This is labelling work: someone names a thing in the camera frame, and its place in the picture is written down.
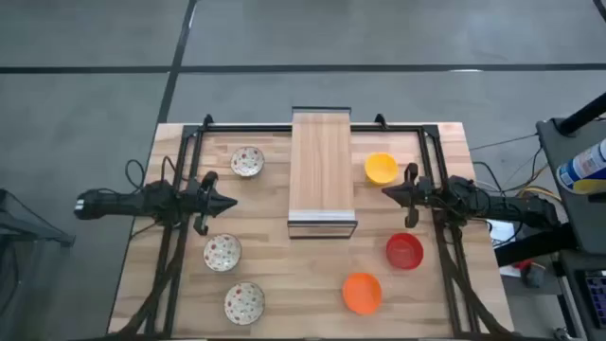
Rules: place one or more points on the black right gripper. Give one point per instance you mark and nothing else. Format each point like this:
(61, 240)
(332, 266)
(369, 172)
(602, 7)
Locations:
(413, 196)

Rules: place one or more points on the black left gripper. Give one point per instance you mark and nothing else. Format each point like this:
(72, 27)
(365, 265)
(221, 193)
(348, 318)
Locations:
(207, 204)

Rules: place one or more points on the yellow plastic mini bowl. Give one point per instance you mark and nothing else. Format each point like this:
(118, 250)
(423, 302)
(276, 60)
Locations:
(381, 168)

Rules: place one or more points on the floral mini bowl green outside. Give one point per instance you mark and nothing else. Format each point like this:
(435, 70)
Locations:
(247, 161)
(222, 252)
(244, 303)

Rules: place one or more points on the red plastic mini bowl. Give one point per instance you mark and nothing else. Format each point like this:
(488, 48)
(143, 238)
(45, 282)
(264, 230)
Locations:
(404, 251)

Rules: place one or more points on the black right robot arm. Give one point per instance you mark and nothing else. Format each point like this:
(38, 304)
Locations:
(511, 208)

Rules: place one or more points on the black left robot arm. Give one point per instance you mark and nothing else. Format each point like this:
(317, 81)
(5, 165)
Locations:
(118, 203)

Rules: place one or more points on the orange plastic mini bowl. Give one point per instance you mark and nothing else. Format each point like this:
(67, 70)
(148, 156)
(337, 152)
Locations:
(362, 293)

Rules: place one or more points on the wooden shelf riser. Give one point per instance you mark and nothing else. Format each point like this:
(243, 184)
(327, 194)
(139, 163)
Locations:
(322, 166)

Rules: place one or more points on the white paper sheet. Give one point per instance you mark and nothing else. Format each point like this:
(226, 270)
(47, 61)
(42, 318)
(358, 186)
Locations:
(503, 234)

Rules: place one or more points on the small red object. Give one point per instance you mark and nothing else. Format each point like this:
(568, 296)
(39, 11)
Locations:
(523, 265)

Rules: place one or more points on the black cart crossbar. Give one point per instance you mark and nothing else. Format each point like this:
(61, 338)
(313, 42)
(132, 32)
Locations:
(535, 244)

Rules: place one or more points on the small grey box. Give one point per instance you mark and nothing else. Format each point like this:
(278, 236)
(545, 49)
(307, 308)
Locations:
(534, 277)

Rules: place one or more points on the grey equipment cart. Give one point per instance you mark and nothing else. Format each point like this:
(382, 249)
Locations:
(554, 156)

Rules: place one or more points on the grey metal stand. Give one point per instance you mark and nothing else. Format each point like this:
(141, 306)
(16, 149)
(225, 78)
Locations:
(42, 234)

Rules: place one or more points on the blue white wipes canister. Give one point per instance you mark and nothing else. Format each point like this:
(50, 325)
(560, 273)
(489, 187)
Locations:
(584, 166)

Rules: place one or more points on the yellow round lid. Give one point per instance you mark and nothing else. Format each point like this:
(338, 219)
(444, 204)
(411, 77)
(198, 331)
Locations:
(589, 186)

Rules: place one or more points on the black pole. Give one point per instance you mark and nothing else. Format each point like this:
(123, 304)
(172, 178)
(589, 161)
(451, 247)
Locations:
(582, 113)

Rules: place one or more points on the dark keypad device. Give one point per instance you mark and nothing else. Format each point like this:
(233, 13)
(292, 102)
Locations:
(597, 293)

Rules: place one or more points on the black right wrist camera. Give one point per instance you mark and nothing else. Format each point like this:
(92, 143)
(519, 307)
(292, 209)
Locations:
(424, 185)

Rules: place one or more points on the black aluminium table frame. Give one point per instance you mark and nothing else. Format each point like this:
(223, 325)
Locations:
(246, 128)

